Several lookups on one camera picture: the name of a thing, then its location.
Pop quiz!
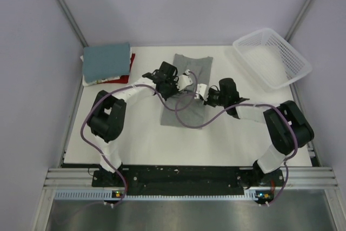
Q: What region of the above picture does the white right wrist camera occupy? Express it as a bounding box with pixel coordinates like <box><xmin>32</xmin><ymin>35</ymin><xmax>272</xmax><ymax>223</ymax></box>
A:
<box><xmin>194</xmin><ymin>83</ymin><xmax>209</xmax><ymax>101</ymax></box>

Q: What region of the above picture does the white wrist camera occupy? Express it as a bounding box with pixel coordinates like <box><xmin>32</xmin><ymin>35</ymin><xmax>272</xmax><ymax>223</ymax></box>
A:
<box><xmin>176</xmin><ymin>70</ymin><xmax>193</xmax><ymax>92</ymax></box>
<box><xmin>194</xmin><ymin>83</ymin><xmax>209</xmax><ymax>101</ymax></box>

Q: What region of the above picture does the white plastic basket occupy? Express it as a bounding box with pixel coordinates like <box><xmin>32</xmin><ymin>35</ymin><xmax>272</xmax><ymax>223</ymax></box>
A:
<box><xmin>232</xmin><ymin>28</ymin><xmax>312</xmax><ymax>92</ymax></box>

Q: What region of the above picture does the grey t-shirt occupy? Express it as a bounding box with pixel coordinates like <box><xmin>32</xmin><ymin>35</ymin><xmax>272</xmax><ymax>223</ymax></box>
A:
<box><xmin>160</xmin><ymin>54</ymin><xmax>213</xmax><ymax>127</ymax></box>

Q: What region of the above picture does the corner aluminium post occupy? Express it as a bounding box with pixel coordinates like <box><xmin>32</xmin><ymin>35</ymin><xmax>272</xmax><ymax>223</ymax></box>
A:
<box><xmin>56</xmin><ymin>0</ymin><xmax>88</xmax><ymax>47</ymax></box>
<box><xmin>284</xmin><ymin>0</ymin><xmax>315</xmax><ymax>42</ymax></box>

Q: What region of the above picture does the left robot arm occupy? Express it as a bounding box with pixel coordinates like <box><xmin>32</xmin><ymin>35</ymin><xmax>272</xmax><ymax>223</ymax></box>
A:
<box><xmin>81</xmin><ymin>62</ymin><xmax>179</xmax><ymax>186</ymax></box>

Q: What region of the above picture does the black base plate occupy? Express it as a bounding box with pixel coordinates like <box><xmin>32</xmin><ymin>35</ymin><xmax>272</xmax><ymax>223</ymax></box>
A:
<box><xmin>91</xmin><ymin>164</ymin><xmax>284</xmax><ymax>196</ymax></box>

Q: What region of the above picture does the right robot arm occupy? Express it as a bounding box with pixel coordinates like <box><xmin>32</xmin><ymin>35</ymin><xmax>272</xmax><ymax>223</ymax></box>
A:
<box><xmin>203</xmin><ymin>78</ymin><xmax>315</xmax><ymax>187</ymax></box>

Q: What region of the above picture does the slotted cable duct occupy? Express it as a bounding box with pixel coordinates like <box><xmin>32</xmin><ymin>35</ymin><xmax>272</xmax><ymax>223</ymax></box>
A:
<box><xmin>55</xmin><ymin>188</ymin><xmax>272</xmax><ymax>201</ymax></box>

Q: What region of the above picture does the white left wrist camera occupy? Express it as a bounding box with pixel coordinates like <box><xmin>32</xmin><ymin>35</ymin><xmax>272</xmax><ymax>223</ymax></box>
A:
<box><xmin>176</xmin><ymin>70</ymin><xmax>193</xmax><ymax>92</ymax></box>

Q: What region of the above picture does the left corner aluminium post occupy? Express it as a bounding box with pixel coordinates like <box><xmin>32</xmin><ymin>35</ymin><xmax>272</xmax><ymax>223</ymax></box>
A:
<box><xmin>56</xmin><ymin>0</ymin><xmax>88</xmax><ymax>47</ymax></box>

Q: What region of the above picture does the folded red t-shirt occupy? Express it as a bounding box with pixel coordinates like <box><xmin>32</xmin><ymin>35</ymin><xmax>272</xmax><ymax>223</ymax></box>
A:
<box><xmin>104</xmin><ymin>53</ymin><xmax>136</xmax><ymax>84</ymax></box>

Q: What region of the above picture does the folded blue t-shirt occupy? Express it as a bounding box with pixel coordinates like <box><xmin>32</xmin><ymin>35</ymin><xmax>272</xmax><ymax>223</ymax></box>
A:
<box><xmin>82</xmin><ymin>42</ymin><xmax>132</xmax><ymax>84</ymax></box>

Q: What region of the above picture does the right corner aluminium post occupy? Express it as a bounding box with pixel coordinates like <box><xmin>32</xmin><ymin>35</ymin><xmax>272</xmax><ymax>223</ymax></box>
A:
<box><xmin>284</xmin><ymin>0</ymin><xmax>315</xmax><ymax>42</ymax></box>

